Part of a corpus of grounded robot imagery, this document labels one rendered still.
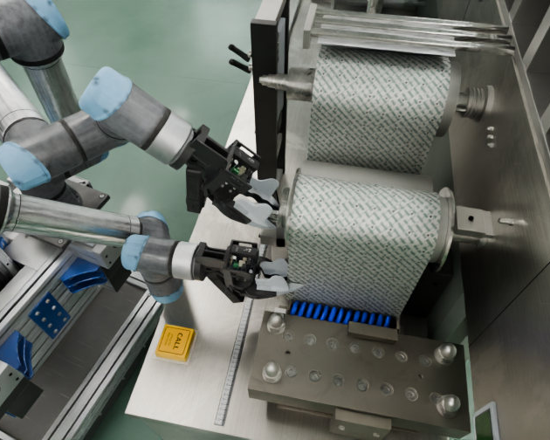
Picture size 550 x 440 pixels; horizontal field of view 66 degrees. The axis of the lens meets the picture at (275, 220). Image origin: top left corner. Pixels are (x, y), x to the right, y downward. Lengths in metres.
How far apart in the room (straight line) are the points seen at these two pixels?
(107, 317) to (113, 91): 1.38
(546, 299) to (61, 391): 1.63
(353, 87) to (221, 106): 2.29
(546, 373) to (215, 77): 3.02
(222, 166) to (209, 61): 2.87
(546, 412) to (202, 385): 0.65
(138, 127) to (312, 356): 0.52
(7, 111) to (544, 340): 0.81
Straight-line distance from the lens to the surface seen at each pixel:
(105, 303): 1.96
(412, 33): 0.86
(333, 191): 0.71
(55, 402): 1.87
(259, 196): 0.76
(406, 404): 0.87
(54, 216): 0.94
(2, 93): 0.84
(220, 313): 1.05
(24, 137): 0.75
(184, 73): 3.41
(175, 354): 1.00
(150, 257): 0.87
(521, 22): 0.94
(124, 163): 2.77
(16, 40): 1.05
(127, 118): 0.65
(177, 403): 0.99
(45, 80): 1.15
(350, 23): 0.85
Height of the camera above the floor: 1.84
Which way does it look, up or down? 52 degrees down
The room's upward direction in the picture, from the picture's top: straight up
